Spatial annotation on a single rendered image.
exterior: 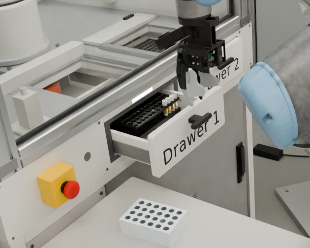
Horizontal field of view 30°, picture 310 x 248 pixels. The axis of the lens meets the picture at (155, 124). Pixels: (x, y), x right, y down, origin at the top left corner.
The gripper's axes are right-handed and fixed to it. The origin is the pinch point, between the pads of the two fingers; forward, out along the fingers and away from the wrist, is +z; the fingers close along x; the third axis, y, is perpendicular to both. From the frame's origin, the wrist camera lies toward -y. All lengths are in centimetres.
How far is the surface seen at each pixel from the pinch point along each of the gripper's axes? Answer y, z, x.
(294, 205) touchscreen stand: -16, 93, 86
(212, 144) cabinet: -17.1, 34.2, 31.0
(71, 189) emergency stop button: -8.5, 8.1, -33.8
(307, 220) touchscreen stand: -7, 93, 79
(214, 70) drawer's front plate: -14.0, 8.0, 30.1
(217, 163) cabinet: -17, 42, 33
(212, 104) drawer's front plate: -1.3, 6.4, 9.2
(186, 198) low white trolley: 3.7, 20.4, -11.3
